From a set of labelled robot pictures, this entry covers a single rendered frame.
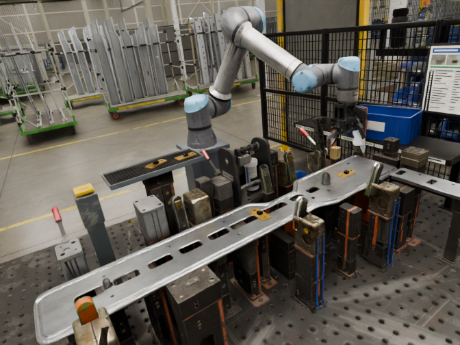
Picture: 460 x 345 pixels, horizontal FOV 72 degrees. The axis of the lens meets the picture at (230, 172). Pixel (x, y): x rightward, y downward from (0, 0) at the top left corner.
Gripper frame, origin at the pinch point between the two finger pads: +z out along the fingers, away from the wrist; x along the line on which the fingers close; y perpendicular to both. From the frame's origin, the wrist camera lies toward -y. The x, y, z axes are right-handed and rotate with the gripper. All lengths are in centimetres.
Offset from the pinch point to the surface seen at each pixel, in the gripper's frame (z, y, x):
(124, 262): 11, 93, -7
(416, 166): 10.8, -23.2, 16.2
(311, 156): 7.2, 3.0, -17.3
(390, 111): -2, -51, -14
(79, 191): -5, 97, -32
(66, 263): 7, 107, -13
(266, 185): 8.8, 33.4, -12.3
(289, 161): 4.0, 18.7, -14.4
